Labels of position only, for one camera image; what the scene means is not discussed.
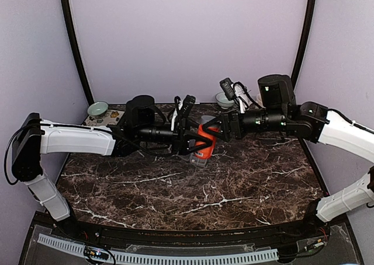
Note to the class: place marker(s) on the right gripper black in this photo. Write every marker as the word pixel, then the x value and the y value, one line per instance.
pixel 227 125

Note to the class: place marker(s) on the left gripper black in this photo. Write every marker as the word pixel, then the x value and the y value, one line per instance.
pixel 182 142

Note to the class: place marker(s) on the clear plastic pill organizer box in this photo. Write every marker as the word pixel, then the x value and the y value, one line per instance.
pixel 194 160

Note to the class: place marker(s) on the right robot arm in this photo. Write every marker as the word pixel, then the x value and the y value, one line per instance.
pixel 309 121

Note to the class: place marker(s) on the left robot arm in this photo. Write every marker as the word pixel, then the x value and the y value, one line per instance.
pixel 143 121

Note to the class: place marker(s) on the white ceramic bowl back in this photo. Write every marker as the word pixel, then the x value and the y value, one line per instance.
pixel 223 101

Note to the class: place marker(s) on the cream ceramic mug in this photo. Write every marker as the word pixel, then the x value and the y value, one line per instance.
pixel 258 99

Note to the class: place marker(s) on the patterned coaster mat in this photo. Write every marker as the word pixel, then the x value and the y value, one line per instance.
pixel 111 117

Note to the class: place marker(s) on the green ceramic bowl left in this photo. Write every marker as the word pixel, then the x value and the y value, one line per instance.
pixel 97 110

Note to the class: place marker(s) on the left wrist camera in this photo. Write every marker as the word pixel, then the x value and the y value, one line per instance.
pixel 181 112

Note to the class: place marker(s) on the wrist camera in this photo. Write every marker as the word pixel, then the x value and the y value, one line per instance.
pixel 238 93
pixel 181 112

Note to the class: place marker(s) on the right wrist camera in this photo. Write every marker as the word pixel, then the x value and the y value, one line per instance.
pixel 238 93

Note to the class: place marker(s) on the white slotted cable duct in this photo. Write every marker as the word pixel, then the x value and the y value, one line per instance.
pixel 152 255

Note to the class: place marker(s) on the black front rail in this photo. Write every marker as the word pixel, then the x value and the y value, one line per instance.
pixel 339 233

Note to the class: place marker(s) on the right black corner post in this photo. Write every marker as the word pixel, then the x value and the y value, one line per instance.
pixel 304 37

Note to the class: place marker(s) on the black corner post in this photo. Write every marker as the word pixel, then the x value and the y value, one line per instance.
pixel 69 25
pixel 304 37

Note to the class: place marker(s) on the left black corner post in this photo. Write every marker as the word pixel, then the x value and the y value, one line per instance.
pixel 69 25

